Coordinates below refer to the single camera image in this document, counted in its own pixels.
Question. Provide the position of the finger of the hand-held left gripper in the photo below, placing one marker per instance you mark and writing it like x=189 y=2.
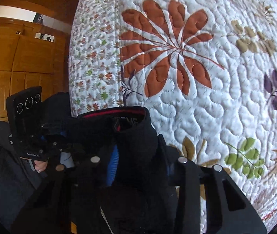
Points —
x=70 y=146

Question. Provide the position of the floral quilted bedspread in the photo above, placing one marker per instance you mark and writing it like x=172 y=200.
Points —
x=226 y=102

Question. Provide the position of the person's left hand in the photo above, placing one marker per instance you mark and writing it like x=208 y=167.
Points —
x=40 y=167

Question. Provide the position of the wooden wardrobe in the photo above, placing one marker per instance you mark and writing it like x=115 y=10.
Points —
x=18 y=61

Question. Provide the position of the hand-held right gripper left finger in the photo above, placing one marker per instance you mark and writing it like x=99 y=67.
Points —
x=111 y=165

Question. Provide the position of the black pants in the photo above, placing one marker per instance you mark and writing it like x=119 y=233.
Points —
x=133 y=136

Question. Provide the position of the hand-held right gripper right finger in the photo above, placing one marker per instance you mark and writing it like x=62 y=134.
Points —
x=192 y=182

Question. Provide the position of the person's dark jacket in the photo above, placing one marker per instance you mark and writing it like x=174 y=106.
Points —
x=1 y=175

